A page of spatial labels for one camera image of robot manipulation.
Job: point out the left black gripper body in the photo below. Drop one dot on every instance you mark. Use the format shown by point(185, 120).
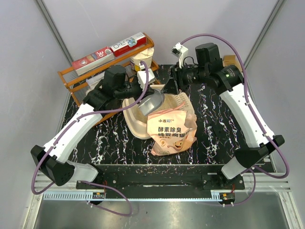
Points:
point(133, 89)

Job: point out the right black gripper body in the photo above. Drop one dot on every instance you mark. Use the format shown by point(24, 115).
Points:
point(185, 76)

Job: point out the metal litter scoop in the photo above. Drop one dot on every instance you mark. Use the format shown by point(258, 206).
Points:
point(152, 102)

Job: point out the pink cat litter bag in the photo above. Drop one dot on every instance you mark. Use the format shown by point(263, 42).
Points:
point(173, 130)

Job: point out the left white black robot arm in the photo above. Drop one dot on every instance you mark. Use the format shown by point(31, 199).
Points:
point(114, 92)

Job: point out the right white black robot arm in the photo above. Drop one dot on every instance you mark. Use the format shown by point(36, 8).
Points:
point(228, 83)

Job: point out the beige plastic litter box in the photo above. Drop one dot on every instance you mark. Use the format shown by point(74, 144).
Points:
point(137, 122)

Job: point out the clear plastic box on shelf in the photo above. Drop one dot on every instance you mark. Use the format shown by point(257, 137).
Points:
point(94, 80)

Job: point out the brown cardboard box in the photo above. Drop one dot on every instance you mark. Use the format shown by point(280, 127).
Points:
point(232, 60)

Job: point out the red white box right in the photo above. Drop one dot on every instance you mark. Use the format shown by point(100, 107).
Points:
point(128, 44)

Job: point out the red white box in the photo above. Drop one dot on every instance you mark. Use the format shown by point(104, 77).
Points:
point(128, 44)
point(93, 60)

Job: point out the red white box left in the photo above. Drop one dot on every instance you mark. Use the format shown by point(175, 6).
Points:
point(93, 60)

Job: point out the orange wooden shelf rack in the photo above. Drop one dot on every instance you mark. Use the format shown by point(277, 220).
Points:
point(77, 85)

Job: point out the white paper bag upper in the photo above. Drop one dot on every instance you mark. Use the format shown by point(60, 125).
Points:
point(145, 56)

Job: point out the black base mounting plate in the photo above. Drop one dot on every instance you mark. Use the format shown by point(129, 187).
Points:
point(167, 181)

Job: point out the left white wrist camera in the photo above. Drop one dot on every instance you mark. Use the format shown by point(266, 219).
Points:
point(142, 78)

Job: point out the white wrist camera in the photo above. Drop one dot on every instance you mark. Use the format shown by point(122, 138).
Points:
point(180, 52)
point(142, 78)

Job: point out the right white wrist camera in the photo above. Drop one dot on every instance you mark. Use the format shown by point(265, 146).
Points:
point(180, 52)

